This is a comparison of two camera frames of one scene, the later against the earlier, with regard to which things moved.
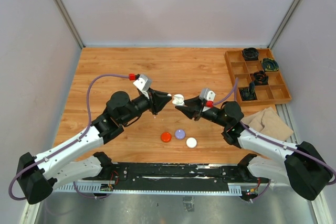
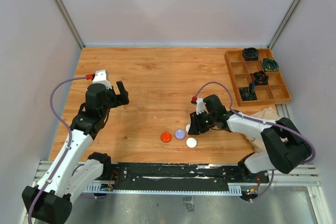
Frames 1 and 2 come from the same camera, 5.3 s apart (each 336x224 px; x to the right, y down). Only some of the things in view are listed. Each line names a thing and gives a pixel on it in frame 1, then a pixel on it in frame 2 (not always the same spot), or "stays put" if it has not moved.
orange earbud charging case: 166,137 stays put
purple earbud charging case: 180,134 stays put
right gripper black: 189,111 to 196,128
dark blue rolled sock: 248,93 stays put
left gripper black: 158,100 to 118,99
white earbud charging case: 191,142 stays put
